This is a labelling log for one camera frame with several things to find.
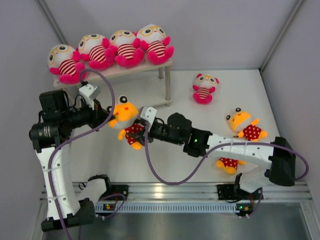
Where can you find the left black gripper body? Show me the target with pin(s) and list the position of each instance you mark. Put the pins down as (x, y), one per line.
(83, 115)

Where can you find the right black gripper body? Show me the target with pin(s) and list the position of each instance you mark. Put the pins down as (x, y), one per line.
(160, 131)

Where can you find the orange plush top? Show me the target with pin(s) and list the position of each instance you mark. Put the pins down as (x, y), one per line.
(125, 114)

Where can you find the orange plush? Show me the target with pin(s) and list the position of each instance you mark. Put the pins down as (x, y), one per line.
(245, 126)
(125, 114)
(229, 165)

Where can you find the pink panda plush face down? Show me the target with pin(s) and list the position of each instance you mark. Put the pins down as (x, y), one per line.
(94, 49)

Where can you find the pink panda plush with glasses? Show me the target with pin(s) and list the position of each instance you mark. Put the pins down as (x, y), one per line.
(155, 42)

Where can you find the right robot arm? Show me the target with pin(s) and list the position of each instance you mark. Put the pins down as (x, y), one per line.
(275, 161)

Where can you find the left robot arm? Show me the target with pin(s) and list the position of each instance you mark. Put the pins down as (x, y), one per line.
(51, 139)

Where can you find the white two-tier shelf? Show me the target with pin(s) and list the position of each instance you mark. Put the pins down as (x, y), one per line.
(144, 85)

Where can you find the pink panda plush top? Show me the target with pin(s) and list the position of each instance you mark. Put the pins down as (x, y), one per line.
(204, 87)

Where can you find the orange plush bottom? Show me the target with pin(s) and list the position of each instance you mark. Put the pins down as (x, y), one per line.
(229, 165)

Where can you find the orange plush middle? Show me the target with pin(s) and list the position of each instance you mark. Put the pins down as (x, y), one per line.
(245, 126)

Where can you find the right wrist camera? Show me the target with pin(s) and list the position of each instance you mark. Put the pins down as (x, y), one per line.
(148, 114)

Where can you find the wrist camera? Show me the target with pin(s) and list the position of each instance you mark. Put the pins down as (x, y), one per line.
(148, 114)
(89, 92)

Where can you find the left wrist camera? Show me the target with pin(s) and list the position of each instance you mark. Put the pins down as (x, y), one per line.
(89, 92)

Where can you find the aluminium rail base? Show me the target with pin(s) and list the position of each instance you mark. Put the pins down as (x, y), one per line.
(208, 192)

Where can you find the left black mount plate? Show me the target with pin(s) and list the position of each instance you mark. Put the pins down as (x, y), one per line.
(116, 192)

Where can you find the black mount plate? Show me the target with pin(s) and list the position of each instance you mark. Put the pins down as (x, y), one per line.
(116, 192)
(226, 192)

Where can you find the grey slotted cable duct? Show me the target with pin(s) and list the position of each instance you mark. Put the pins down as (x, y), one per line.
(108, 208)

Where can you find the right black mount plate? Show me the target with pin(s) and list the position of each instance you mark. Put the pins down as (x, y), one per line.
(226, 192)

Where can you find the wall corner metal strip left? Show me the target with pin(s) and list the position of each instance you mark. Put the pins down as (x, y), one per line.
(46, 12)

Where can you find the wall corner metal strip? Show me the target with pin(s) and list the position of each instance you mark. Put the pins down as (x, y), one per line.
(46, 12)
(294, 12)

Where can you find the wall corner metal strip right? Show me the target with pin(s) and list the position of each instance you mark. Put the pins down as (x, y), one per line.
(294, 12)

